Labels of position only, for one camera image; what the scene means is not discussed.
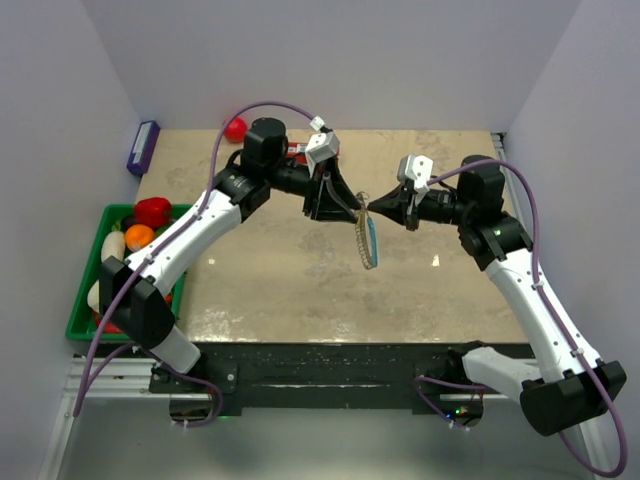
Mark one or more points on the aluminium frame rail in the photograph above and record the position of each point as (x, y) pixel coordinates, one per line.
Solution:
(122, 370)

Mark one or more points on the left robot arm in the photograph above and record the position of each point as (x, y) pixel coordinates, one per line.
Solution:
(133, 291)

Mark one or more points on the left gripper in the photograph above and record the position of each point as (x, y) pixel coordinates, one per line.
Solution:
(332, 200)

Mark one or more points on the green plastic bin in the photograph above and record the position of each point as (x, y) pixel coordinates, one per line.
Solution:
(81, 326)

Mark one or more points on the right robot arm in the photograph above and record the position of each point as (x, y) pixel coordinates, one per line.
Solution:
(570, 383)

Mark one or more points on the green cabbage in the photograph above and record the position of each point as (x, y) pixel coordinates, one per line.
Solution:
(93, 297)

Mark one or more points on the red chili pepper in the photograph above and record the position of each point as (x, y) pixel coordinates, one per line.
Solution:
(110, 327)

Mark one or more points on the red tomato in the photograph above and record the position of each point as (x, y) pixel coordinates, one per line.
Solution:
(236, 130)

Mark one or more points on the blue grey keyring with rings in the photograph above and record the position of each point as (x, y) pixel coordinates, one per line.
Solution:
(365, 234)

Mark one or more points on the purple box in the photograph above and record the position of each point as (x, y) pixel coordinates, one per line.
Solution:
(142, 150)

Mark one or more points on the white radish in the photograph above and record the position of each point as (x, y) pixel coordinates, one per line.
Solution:
(113, 246)

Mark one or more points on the red bell pepper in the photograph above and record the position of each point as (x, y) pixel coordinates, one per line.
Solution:
(154, 212)

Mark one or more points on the red rectangular box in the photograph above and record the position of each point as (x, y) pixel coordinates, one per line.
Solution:
(296, 148)

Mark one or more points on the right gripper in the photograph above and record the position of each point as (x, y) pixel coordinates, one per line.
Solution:
(400, 205)

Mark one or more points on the orange fruit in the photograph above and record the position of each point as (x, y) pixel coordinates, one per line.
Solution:
(138, 236)

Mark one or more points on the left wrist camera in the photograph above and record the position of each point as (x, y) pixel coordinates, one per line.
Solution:
(321, 147)

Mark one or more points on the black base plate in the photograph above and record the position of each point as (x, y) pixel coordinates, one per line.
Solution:
(403, 376)

